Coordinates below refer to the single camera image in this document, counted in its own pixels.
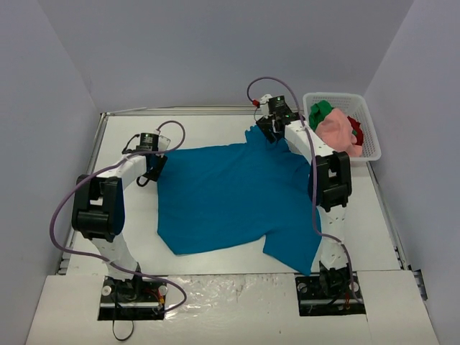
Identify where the blue t shirt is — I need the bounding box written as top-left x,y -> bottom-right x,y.
157,127 -> 320,275

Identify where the white plastic laundry basket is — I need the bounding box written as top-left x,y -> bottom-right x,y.
303,92 -> 382,162

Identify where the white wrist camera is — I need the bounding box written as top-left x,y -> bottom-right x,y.
157,135 -> 171,152
259,93 -> 272,116

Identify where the pink t shirt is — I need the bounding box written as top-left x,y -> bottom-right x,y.
316,109 -> 363,157

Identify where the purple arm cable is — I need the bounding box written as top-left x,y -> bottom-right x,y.
246,75 -> 364,301
50,120 -> 188,312

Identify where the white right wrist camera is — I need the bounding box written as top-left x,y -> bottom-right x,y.
259,93 -> 272,116

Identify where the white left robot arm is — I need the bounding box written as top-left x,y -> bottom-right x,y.
71,130 -> 170,300

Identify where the green t shirt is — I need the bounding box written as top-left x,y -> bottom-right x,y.
308,100 -> 334,131

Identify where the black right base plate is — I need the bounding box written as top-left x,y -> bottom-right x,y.
295,274 -> 366,317

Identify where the red t shirt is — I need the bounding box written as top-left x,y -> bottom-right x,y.
348,116 -> 364,146

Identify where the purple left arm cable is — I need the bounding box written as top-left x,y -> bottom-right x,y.
50,120 -> 188,312

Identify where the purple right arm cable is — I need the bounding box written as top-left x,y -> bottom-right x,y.
246,75 -> 364,301

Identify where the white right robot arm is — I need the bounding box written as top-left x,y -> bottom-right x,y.
251,94 -> 353,297

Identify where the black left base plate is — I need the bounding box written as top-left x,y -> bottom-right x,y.
98,277 -> 167,321

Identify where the thin black cable loop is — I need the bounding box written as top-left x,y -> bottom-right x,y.
110,301 -> 134,341

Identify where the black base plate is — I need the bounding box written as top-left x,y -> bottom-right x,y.
98,277 -> 167,321
295,274 -> 366,317

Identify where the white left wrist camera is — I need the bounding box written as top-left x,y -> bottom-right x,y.
157,135 -> 171,152

